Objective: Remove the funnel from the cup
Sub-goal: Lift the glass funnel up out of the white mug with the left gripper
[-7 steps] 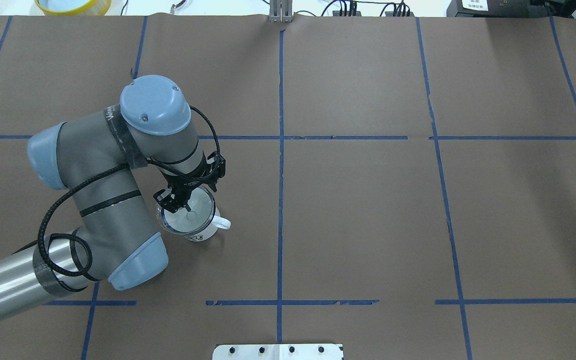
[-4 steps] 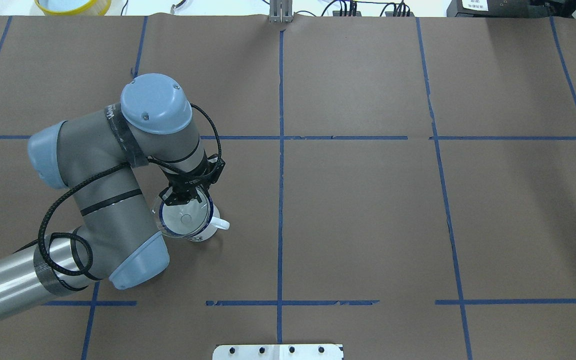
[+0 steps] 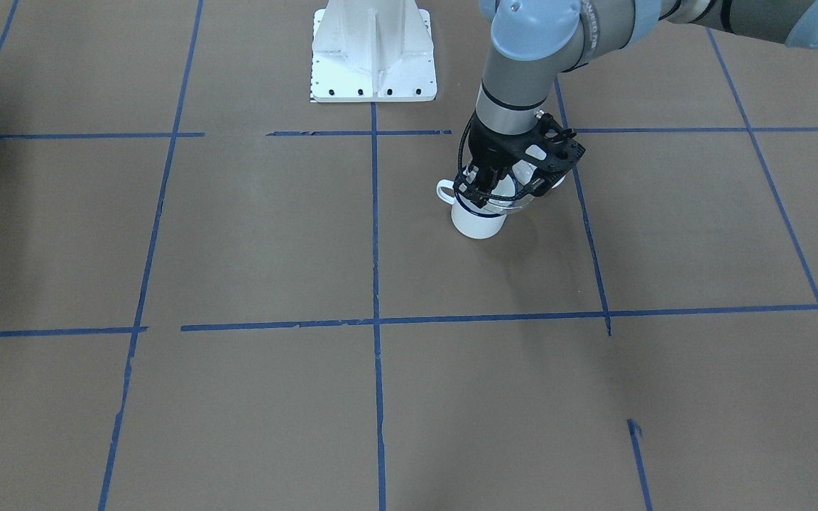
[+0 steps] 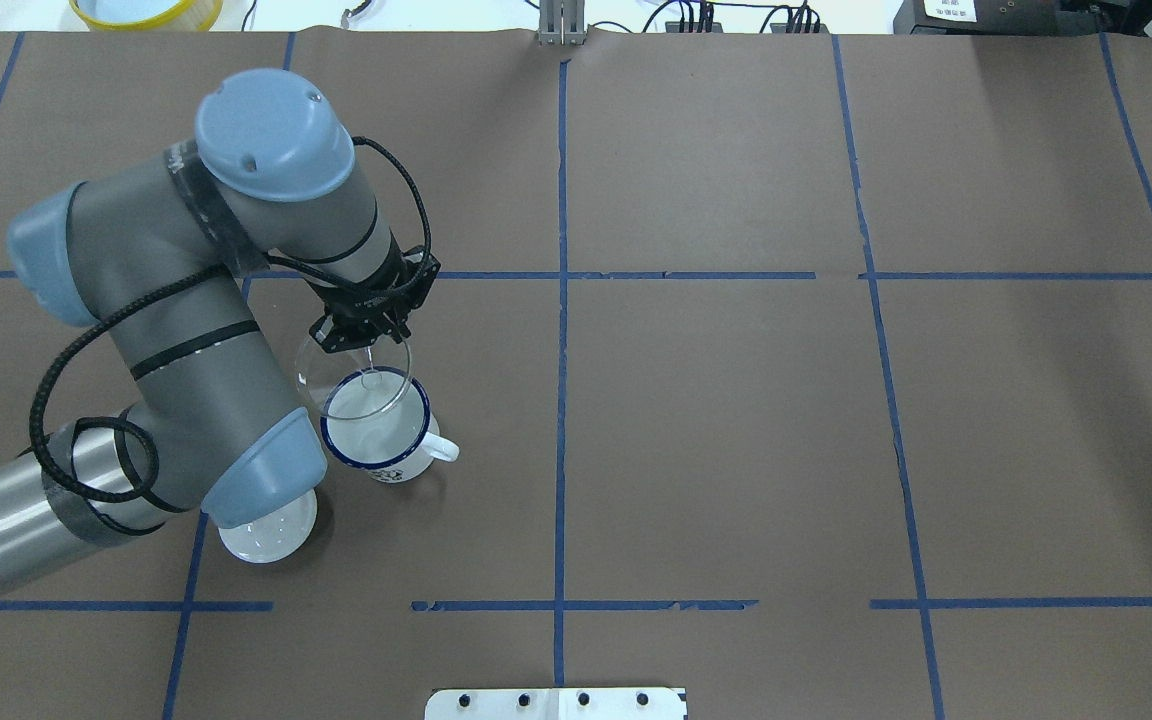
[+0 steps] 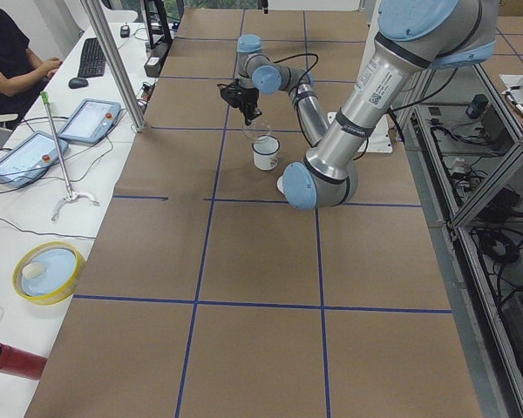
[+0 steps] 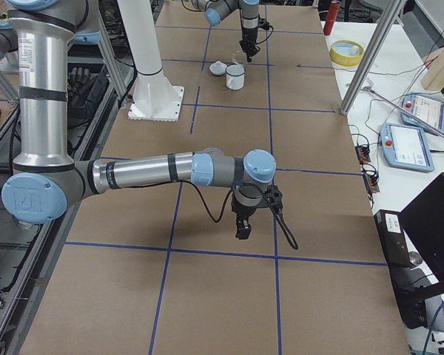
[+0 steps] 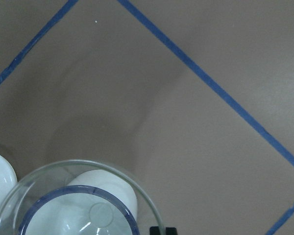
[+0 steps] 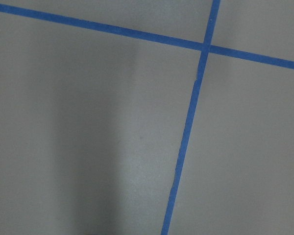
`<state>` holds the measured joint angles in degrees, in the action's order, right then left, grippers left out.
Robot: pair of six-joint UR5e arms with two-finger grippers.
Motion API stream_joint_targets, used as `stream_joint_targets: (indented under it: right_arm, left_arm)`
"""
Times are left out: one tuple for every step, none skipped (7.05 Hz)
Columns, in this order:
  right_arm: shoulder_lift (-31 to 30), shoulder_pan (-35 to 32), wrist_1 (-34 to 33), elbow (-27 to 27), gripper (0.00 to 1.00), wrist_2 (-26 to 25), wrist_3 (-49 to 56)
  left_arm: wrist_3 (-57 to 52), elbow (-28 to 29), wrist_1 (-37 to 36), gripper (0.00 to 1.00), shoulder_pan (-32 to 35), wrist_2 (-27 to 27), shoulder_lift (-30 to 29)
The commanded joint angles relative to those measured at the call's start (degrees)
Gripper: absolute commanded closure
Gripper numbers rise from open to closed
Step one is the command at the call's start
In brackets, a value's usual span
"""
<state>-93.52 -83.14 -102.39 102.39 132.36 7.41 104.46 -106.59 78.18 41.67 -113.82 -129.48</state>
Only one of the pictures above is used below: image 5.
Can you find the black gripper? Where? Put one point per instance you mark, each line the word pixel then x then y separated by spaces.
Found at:
pixel 247 99

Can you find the clear glass funnel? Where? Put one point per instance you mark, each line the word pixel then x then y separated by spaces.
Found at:
pixel 257 132

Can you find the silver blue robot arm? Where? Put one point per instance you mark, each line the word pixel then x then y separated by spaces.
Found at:
pixel 412 36

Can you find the white enamel mug blue rim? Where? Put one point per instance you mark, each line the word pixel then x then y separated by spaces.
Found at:
pixel 265 150

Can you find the white ceramic lid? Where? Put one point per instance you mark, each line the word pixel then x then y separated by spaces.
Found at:
pixel 280 185

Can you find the black box device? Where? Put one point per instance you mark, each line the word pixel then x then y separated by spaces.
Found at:
pixel 155 58

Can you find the far teach pendant tablet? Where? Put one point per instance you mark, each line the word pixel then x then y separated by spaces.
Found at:
pixel 90 122

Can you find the teach pendant tablet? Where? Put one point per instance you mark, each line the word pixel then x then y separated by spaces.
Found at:
pixel 28 161
pixel 90 122

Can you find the black keyboard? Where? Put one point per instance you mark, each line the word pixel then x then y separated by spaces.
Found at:
pixel 92 59

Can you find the black computer mouse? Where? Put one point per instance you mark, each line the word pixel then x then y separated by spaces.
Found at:
pixel 77 83

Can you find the metal reacher grabber tool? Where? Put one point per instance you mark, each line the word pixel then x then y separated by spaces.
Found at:
pixel 72 195

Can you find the near teach pendant tablet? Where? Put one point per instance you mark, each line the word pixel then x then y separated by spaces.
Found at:
pixel 28 161

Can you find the light blue plate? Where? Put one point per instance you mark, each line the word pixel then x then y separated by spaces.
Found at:
pixel 60 264

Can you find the person in black shirt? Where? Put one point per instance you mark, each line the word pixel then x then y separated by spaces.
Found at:
pixel 23 75

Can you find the yellow tape roll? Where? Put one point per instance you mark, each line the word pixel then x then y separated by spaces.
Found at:
pixel 64 291

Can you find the white lump on plate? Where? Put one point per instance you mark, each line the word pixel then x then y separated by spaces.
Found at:
pixel 32 270

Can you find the red cylinder tube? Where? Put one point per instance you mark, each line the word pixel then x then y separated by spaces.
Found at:
pixel 20 363

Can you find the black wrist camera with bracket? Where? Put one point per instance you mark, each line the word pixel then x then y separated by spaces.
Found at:
pixel 231 93

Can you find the aluminium frame post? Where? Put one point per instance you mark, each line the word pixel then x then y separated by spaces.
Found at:
pixel 100 25

